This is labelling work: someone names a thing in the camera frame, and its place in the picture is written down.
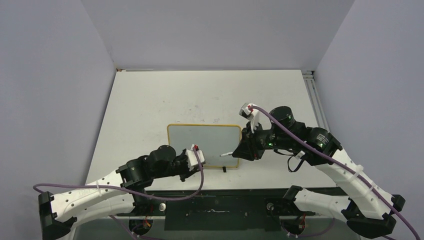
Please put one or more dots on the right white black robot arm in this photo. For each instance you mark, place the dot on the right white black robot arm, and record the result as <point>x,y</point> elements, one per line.
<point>366,208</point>

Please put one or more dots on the yellow framed small whiteboard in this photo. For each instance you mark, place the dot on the yellow framed small whiteboard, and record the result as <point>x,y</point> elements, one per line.
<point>213,139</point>

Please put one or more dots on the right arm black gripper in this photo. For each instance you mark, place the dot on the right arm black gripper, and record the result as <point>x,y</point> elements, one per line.
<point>248,148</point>

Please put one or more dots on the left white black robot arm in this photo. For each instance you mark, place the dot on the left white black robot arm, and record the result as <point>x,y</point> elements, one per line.
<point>120,192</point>

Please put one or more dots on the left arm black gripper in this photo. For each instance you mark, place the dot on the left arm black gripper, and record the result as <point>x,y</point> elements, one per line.
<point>187,170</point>

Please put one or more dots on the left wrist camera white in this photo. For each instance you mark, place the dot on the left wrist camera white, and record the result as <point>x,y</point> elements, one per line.
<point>195,157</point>

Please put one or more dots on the aluminium rail right side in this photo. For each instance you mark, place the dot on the aluminium rail right side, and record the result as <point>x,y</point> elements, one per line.
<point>310,83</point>

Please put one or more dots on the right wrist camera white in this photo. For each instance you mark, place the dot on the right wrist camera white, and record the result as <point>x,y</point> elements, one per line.
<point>250,113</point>

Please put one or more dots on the white whiteboard marker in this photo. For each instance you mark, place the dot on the white whiteboard marker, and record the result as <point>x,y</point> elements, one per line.
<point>226,154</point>

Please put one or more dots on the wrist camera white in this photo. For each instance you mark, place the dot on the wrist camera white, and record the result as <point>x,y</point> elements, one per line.
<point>250,113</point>
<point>195,157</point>

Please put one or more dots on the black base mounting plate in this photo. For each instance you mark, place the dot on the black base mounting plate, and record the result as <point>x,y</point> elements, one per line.
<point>213,210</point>

